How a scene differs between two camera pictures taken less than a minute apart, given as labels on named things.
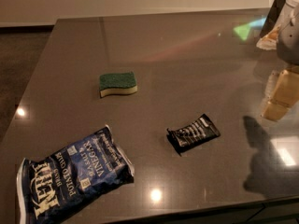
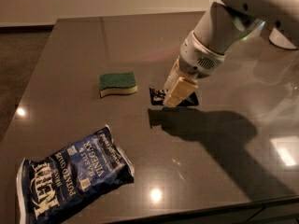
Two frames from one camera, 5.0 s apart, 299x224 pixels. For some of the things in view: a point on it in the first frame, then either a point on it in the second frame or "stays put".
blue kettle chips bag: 56,183 stays put
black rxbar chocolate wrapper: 184,136 → 157,97
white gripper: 289,44 → 196,57
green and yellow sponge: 118,83 stays put
